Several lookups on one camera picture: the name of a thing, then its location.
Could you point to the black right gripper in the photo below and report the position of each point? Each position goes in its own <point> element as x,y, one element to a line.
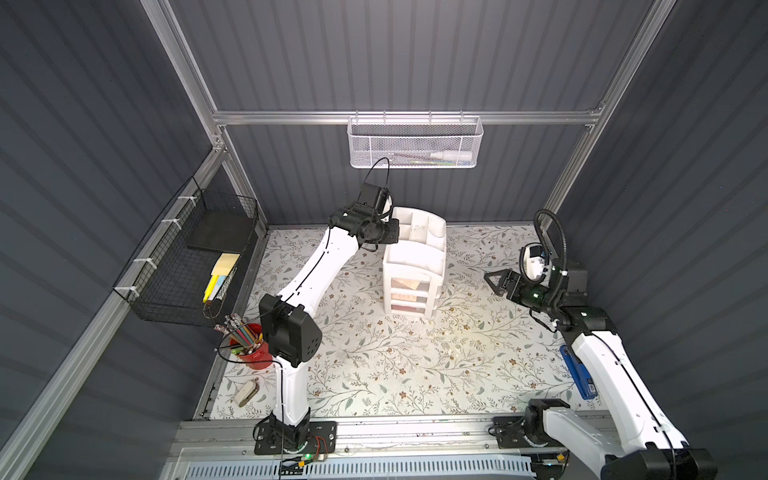
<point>512,285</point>

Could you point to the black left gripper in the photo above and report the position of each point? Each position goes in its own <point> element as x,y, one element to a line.
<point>379,230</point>

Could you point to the white desk drawer organizer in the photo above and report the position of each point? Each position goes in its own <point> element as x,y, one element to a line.
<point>414,268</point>

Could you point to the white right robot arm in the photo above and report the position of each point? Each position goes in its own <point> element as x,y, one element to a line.
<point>648,446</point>

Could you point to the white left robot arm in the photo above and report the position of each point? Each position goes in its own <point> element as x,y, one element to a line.
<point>287,318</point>

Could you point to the white marker in basket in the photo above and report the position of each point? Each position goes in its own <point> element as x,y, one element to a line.
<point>453,156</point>

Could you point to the blue stapler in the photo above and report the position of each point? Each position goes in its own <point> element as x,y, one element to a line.
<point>579,373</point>

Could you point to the black notebook in basket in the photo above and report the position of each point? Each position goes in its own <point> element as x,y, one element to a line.
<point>221,232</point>

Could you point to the yellow sticky notes pad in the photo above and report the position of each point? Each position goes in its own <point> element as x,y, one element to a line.
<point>225,263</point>

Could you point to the red pencil cup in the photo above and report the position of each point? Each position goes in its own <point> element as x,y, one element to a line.
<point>257,358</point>

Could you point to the beige eraser block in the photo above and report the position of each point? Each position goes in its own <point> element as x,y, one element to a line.
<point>246,392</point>

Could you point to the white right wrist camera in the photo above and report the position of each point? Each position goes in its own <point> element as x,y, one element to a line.
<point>534,262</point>

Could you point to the white wire mesh basket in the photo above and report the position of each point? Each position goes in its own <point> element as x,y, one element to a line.
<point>406,142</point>

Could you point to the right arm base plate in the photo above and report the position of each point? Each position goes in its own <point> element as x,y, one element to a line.
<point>509,433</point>

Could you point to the black wire wall basket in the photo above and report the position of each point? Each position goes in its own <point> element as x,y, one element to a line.
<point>166,280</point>

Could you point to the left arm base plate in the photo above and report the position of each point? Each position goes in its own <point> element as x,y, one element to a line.
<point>273,437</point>

